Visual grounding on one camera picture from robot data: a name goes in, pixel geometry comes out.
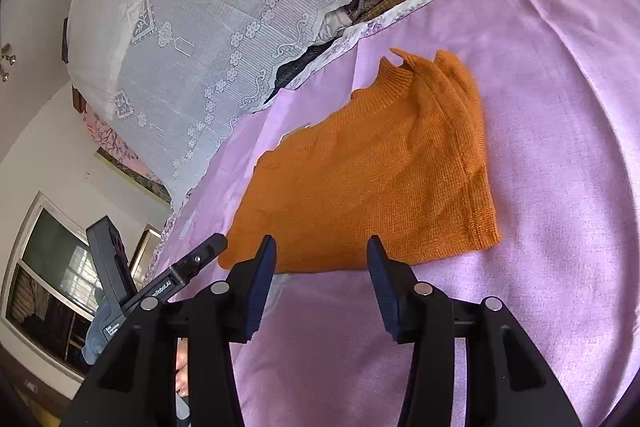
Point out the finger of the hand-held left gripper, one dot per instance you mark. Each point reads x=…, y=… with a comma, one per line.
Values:
x=200, y=257

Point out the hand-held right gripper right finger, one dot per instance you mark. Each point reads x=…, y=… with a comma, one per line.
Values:
x=385, y=297

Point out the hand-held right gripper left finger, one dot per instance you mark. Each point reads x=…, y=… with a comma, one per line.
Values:
x=260, y=292

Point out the orange knit cardigan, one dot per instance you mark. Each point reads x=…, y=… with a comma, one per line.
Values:
x=375, y=167

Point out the person's left hand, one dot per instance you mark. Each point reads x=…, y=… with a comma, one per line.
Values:
x=182, y=374

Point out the white framed window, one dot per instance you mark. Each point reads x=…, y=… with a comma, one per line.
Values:
x=50, y=257

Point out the dark green floral panel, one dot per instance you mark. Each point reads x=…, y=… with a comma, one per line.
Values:
x=145, y=184

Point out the white lace cover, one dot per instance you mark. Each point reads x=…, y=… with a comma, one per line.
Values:
x=200, y=7

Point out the purple bed sheet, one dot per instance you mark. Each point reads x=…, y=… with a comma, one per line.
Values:
x=550, y=107

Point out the metal wall hooks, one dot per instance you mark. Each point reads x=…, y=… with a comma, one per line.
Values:
x=6, y=54

